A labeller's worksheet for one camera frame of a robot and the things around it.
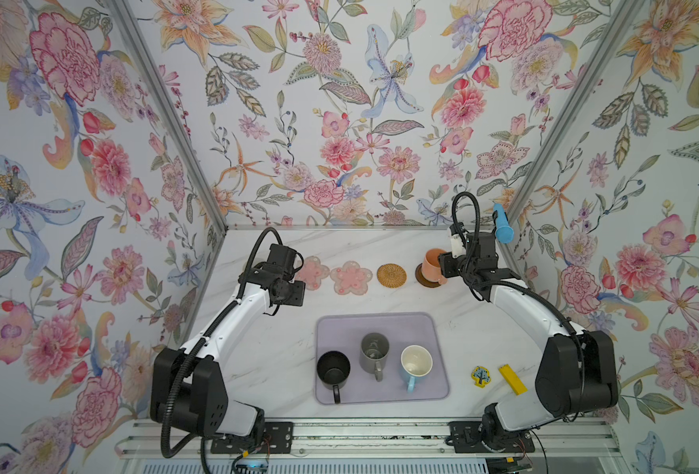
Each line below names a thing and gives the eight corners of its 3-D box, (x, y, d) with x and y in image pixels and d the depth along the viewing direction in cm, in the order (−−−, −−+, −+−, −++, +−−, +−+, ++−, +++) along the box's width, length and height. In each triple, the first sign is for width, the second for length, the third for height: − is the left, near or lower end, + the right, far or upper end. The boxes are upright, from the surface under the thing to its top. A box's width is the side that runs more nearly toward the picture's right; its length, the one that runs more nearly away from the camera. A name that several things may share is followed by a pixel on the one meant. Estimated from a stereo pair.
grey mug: (360, 380, 84) (361, 368, 76) (359, 346, 90) (360, 332, 82) (387, 380, 84) (391, 368, 76) (384, 346, 90) (388, 332, 82)
